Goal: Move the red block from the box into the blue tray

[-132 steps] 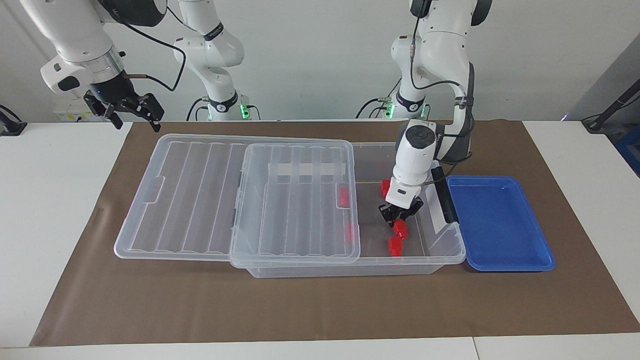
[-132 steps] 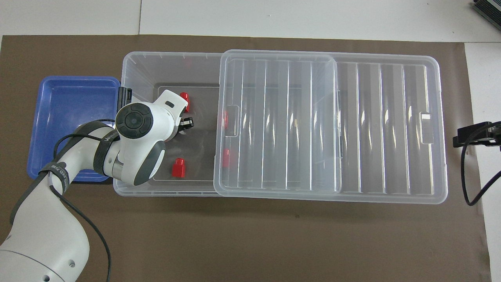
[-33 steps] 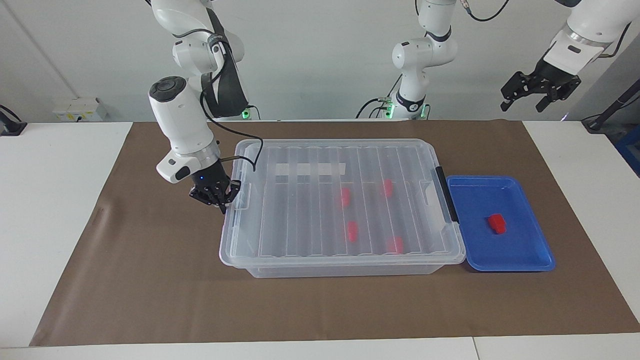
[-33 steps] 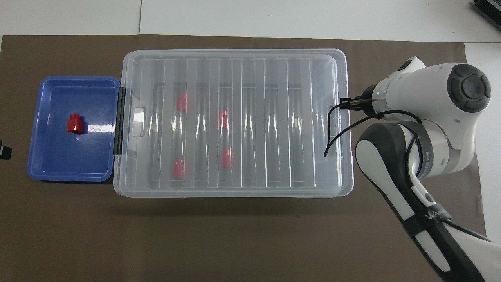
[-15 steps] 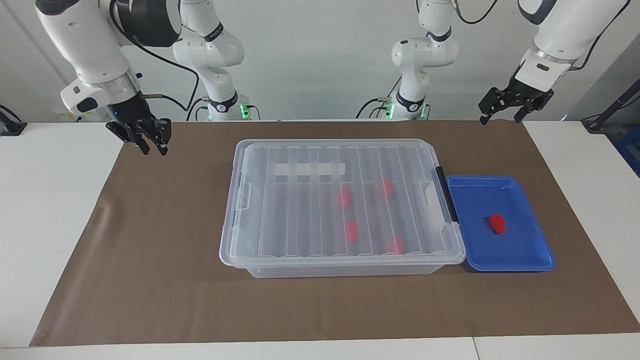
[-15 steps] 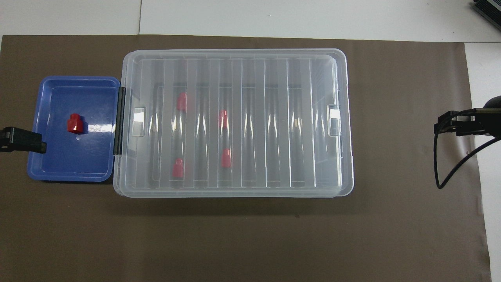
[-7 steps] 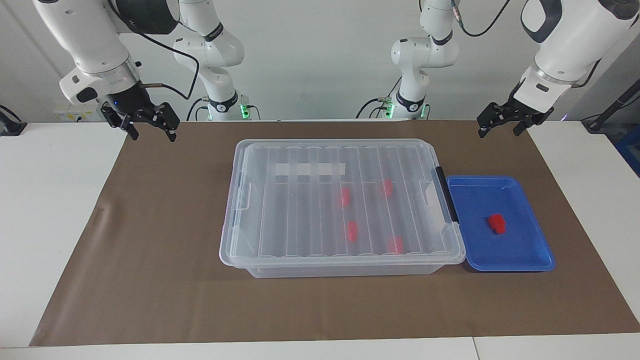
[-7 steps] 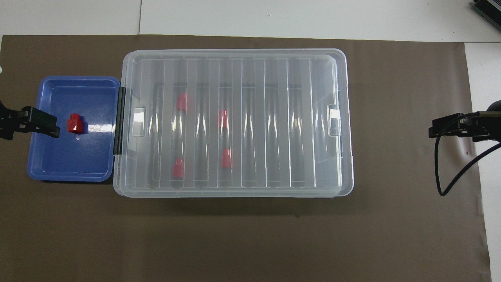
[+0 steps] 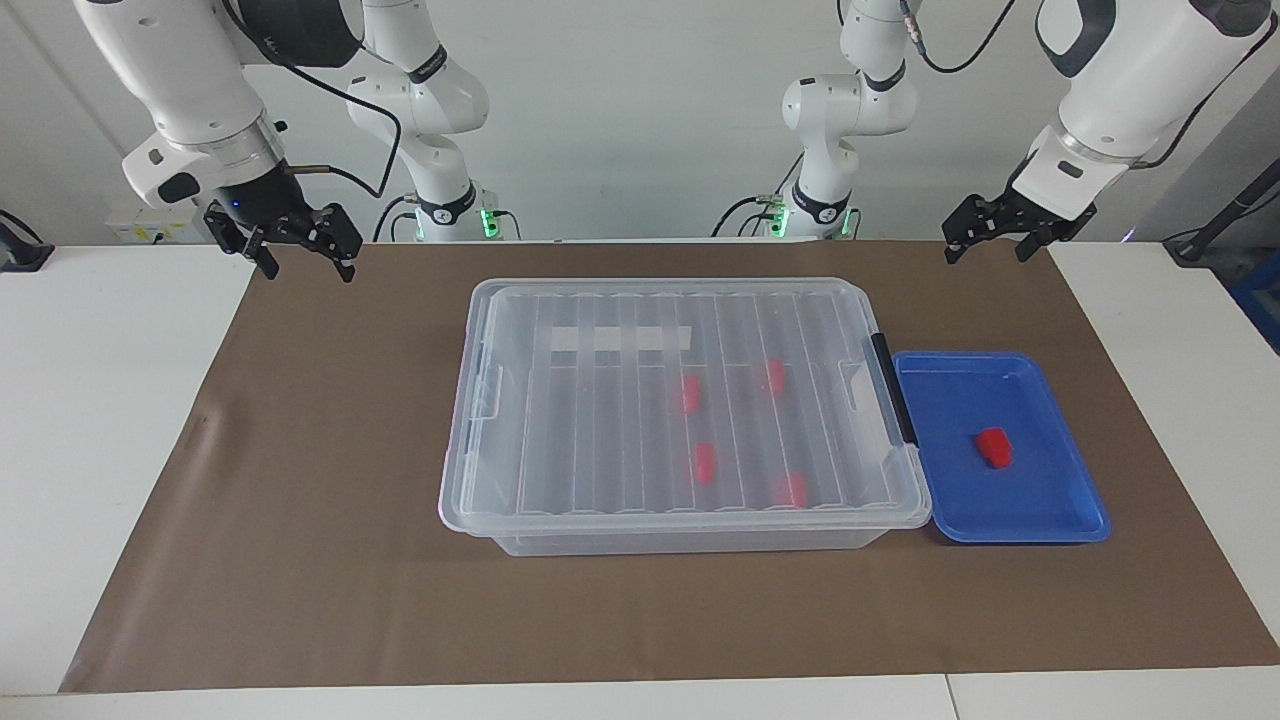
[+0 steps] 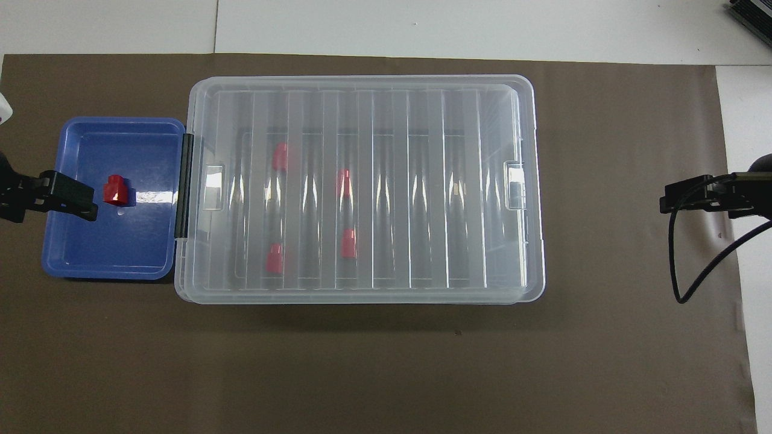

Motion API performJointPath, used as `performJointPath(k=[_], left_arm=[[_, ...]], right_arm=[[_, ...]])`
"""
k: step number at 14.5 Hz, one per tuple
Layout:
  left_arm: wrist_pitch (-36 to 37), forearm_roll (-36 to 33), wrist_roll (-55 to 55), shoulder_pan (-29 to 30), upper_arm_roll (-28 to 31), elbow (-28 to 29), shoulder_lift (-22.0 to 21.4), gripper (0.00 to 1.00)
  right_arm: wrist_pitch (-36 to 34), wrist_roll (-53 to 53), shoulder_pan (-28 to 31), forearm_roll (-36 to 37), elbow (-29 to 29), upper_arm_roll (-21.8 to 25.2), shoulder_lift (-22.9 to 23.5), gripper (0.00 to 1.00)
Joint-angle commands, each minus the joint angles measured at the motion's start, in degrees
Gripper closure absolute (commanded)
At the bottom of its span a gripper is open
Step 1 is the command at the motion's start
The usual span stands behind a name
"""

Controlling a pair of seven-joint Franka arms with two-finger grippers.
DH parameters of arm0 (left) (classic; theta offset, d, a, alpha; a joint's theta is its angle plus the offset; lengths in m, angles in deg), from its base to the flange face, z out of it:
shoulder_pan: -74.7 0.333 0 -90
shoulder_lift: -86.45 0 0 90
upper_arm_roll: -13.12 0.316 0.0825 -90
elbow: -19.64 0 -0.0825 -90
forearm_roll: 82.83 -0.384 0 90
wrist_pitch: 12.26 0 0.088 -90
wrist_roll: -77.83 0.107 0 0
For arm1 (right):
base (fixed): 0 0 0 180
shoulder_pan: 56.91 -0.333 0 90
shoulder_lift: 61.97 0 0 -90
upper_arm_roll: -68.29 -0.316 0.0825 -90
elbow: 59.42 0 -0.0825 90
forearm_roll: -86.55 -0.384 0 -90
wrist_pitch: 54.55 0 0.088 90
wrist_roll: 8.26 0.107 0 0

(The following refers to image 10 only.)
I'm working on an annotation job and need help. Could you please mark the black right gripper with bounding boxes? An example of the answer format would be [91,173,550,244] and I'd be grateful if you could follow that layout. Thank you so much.
[659,154,772,221]

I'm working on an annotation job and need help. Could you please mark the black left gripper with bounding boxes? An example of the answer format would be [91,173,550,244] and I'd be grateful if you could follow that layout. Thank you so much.
[0,154,99,224]

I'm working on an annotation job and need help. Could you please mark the clear ribbed plastic lid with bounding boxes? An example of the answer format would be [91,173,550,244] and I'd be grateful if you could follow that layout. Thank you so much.
[174,74,546,305]

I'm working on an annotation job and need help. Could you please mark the blue plastic tray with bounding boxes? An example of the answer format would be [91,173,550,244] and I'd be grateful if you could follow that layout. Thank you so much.
[41,116,186,281]

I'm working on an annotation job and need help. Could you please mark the clear plastic storage box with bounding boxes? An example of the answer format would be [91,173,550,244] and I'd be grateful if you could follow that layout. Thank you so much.
[179,80,542,303]

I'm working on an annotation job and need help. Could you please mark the black ribbed device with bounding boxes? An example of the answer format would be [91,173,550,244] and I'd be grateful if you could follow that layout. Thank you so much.
[724,0,772,31]

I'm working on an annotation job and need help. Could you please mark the brown paper mat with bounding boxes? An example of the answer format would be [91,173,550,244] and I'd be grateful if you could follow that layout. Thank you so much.
[0,53,758,434]

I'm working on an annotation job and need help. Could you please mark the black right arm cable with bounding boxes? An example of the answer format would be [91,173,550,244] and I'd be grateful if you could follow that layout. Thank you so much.
[668,174,772,304]

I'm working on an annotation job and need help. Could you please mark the black box latch handle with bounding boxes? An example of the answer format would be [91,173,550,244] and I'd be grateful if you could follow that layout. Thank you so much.
[175,134,195,239]

